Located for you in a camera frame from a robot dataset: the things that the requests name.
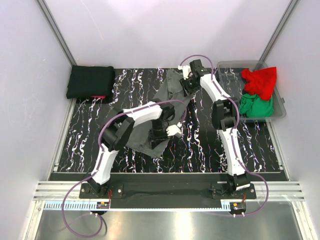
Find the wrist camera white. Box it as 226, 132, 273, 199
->
166, 122, 182, 138
177, 65, 192, 80

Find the right aluminium corner post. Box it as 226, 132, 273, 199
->
254, 0, 300, 71

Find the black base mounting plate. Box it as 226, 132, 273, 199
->
79, 181, 257, 208

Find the aluminium frame rail front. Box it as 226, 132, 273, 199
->
33, 181, 305, 202

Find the green t shirt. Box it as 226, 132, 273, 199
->
238, 93, 274, 118

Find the black marble pattern mat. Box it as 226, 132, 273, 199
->
57, 68, 281, 173

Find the red t shirt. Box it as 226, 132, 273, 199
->
241, 66, 277, 101

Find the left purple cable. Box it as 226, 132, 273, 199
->
61, 99, 187, 237

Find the clear plastic bin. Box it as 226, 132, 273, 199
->
216, 60, 287, 122

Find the left aluminium corner post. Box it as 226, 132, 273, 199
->
35, 0, 77, 66

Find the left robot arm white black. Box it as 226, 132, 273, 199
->
86, 99, 176, 198

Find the aluminium corner post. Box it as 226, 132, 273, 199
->
254, 0, 300, 71
35, 0, 77, 66

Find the pink folded garment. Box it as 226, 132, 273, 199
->
90, 96, 106, 100

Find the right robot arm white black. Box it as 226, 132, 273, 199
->
178, 59, 251, 199

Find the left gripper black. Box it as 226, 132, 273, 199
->
149, 119, 171, 150

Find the folded black t shirt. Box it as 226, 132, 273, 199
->
66, 65, 115, 99

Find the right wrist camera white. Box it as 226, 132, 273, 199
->
177, 65, 192, 80

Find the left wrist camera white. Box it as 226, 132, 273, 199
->
166, 122, 182, 138

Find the white slotted cable duct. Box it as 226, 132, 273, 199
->
44, 201, 247, 212

